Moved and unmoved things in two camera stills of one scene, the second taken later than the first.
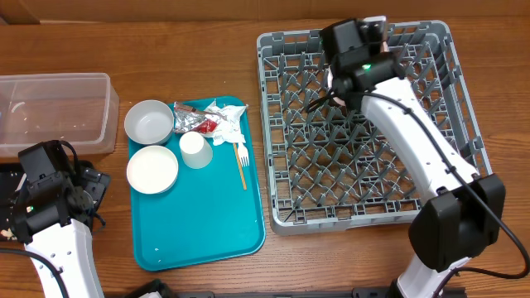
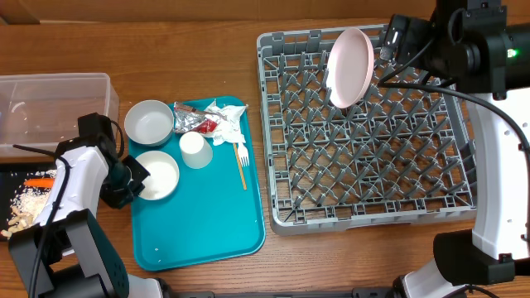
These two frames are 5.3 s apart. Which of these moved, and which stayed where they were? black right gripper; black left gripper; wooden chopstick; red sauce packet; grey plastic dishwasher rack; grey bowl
Moved: black left gripper; black right gripper
Stayed: wooden chopstick; grey bowl; grey plastic dishwasher rack; red sauce packet
